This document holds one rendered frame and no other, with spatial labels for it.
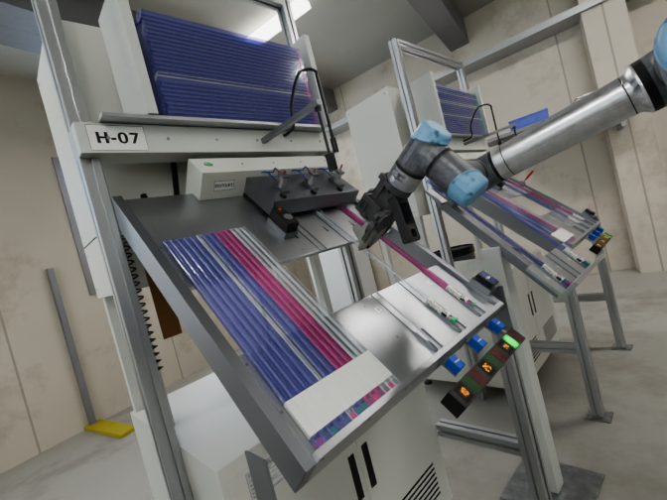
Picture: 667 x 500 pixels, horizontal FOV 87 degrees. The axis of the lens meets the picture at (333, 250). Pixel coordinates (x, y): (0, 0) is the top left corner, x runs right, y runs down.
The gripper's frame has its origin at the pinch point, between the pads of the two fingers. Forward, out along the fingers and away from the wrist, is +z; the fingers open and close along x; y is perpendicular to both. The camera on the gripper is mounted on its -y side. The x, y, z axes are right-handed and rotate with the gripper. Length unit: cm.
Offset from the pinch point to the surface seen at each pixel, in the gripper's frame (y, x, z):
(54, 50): 65, 52, -11
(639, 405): -97, -107, 27
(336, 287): 106, -235, 251
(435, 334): -28.5, 7.6, -4.3
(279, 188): 25.6, 12.1, -0.5
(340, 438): -32, 43, -7
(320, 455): -32, 47, -7
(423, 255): -8.3, -19.1, 0.0
